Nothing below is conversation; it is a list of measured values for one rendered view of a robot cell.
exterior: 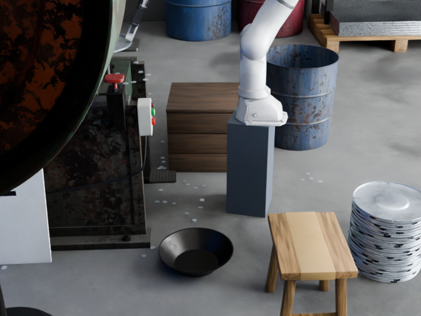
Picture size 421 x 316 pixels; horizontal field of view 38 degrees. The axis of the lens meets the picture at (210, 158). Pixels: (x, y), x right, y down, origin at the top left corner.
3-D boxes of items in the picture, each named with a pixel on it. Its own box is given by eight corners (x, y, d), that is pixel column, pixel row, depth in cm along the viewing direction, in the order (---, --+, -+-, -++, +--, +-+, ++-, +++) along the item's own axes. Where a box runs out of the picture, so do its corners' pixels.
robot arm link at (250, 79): (264, 75, 266) (265, 19, 255) (266, 90, 250) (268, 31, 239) (239, 75, 267) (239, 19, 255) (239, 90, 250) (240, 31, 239)
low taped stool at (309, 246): (348, 352, 201) (358, 271, 186) (276, 353, 201) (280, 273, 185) (326, 284, 232) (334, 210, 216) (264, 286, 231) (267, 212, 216)
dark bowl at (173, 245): (230, 239, 258) (230, 226, 255) (236, 285, 231) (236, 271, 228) (160, 242, 257) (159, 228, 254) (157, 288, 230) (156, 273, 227)
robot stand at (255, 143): (271, 197, 288) (275, 110, 267) (265, 218, 273) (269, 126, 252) (234, 193, 292) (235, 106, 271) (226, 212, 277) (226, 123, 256)
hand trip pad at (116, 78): (126, 93, 223) (124, 73, 220) (124, 98, 218) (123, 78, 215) (106, 93, 223) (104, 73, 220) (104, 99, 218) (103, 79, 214)
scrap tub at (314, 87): (323, 120, 368) (329, 43, 345) (339, 151, 330) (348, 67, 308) (254, 121, 366) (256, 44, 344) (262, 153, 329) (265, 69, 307)
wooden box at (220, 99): (244, 140, 344) (245, 82, 328) (246, 172, 310) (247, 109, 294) (173, 140, 345) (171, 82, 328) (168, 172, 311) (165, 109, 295)
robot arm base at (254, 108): (290, 111, 266) (291, 81, 260) (284, 128, 250) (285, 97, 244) (240, 106, 271) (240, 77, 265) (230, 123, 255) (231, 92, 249)
